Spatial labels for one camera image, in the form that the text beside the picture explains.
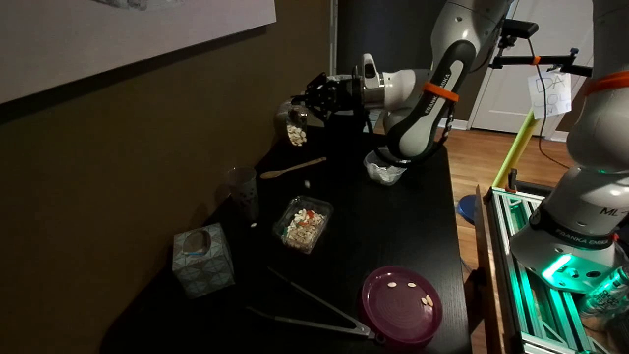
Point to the teal patterned tissue box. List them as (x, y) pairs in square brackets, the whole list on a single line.
[(202, 262)]

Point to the clear glass cup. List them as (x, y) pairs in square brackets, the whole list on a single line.
[(240, 193)]

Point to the purple plastic bowl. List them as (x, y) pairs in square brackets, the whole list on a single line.
[(399, 307)]

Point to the crumpled white tissue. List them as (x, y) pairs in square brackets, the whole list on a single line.
[(385, 171)]

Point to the aluminium frame stand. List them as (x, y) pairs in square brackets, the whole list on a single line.
[(523, 307)]

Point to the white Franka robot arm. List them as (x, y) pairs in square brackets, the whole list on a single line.
[(589, 197)]

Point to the white paper sheet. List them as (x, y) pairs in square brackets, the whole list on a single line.
[(550, 91)]

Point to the wooden spoon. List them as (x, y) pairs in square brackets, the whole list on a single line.
[(287, 169)]

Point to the blue round disc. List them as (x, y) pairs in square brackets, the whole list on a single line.
[(468, 209)]

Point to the white beans batch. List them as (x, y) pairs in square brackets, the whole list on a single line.
[(297, 134)]

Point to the yellow bar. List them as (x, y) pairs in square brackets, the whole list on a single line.
[(517, 148)]

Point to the white panel door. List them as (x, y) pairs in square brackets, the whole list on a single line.
[(503, 98)]

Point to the clear rounded plastic container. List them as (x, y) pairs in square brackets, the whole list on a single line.
[(385, 173)]

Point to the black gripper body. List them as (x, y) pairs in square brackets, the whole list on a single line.
[(336, 95)]

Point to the white wall picture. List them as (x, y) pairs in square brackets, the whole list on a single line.
[(98, 32)]

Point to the metal tongs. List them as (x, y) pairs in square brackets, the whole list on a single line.
[(363, 329)]

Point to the white and orange snack mix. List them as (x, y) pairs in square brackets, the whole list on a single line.
[(302, 226)]

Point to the clear rectangular food container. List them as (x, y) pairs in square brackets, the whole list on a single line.
[(281, 226)]

